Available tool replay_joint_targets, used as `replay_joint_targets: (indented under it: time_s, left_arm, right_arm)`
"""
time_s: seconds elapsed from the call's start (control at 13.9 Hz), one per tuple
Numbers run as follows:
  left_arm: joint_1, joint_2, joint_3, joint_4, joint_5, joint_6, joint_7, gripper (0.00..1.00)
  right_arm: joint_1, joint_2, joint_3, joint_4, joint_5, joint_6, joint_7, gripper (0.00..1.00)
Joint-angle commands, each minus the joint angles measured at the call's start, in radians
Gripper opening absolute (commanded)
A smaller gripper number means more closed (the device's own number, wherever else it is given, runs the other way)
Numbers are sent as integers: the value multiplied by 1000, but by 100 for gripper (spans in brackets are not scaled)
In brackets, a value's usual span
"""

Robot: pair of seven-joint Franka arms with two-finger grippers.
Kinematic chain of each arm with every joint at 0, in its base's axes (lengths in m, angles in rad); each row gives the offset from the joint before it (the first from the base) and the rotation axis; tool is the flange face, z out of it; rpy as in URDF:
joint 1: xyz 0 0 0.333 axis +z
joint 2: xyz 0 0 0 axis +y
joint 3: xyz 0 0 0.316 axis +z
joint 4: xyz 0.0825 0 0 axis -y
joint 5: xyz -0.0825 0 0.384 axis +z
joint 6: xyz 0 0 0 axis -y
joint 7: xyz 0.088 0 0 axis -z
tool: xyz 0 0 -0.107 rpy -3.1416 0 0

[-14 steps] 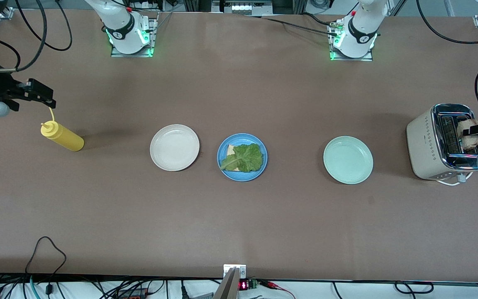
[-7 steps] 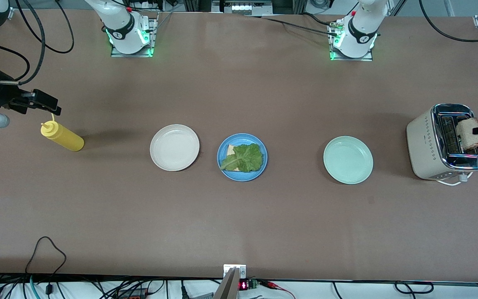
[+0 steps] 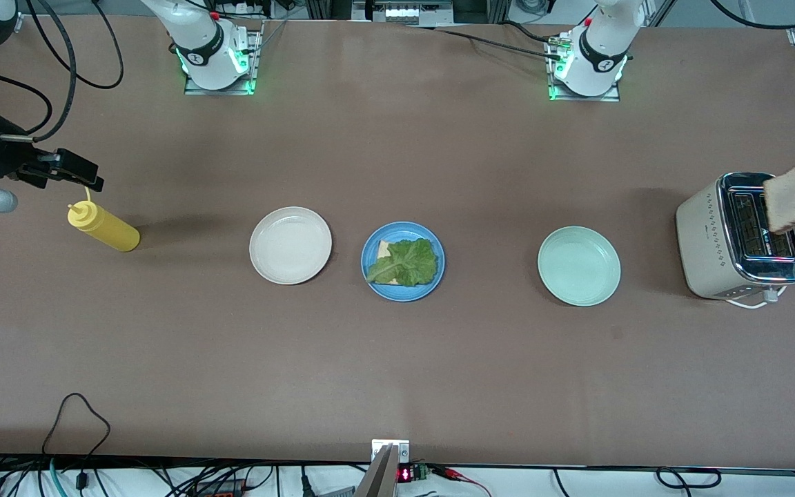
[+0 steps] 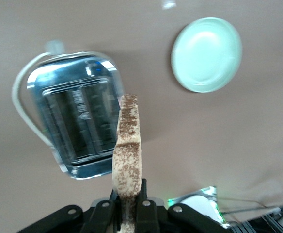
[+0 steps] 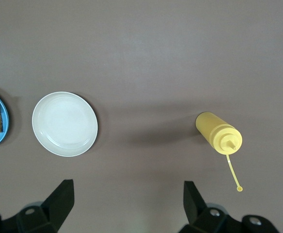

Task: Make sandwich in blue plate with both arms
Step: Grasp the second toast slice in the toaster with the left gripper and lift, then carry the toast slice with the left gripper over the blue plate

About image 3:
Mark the red display module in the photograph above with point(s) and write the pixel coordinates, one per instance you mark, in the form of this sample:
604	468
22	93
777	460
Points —
408	474

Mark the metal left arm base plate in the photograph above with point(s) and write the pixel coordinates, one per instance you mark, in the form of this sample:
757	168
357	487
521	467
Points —
563	97

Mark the black orange box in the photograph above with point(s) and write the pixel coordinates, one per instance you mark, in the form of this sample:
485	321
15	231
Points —
221	487

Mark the off-white round plate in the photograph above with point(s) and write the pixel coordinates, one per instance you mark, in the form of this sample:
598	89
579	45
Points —
290	245

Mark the blue round plate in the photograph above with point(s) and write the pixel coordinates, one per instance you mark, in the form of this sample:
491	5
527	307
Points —
404	295

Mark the red clip lead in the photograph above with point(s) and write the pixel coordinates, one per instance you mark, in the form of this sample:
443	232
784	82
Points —
463	476

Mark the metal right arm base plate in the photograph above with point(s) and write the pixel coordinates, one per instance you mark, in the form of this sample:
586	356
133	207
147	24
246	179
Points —
197	90

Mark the green lettuce leaf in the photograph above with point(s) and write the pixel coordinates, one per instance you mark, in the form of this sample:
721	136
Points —
411	262

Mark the small metal bracket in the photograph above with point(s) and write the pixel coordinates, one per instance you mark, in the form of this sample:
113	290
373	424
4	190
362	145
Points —
380	445

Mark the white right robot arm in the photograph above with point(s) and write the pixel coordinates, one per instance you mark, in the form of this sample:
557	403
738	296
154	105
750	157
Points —
208	48

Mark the grey device with lights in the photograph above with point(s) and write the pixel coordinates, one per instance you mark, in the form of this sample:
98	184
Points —
404	12

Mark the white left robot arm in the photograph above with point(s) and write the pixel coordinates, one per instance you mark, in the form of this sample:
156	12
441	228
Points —
601	55

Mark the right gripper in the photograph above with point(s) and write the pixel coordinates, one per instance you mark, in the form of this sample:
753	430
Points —
3	152

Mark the beige chrome toaster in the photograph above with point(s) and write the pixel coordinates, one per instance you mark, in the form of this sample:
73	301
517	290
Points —
708	241

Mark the grey angled bar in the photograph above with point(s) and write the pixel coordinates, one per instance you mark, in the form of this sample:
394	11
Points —
377	476

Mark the pale green round plate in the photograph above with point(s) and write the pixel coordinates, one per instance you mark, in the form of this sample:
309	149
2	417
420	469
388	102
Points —
579	266

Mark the yellow squeeze bottle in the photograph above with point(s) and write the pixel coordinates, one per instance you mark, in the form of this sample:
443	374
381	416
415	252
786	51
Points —
104	228

